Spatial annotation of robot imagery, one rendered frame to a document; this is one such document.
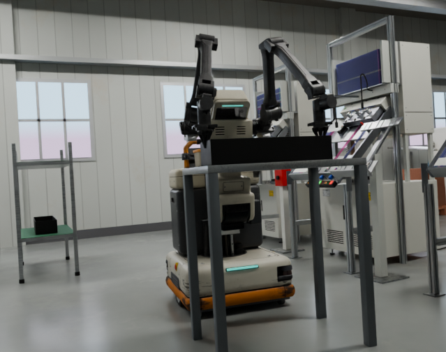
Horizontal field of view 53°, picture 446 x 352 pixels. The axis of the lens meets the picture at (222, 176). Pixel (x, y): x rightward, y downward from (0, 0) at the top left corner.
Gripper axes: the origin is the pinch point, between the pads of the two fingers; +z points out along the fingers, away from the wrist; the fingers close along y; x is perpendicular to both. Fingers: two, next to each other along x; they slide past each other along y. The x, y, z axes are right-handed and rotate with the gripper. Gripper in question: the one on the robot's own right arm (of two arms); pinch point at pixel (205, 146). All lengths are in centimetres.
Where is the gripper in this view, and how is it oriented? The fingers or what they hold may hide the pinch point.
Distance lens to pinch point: 195.5
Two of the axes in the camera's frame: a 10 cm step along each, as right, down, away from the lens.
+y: 9.5, -0.5, 3.0
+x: -3.0, 0.3, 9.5
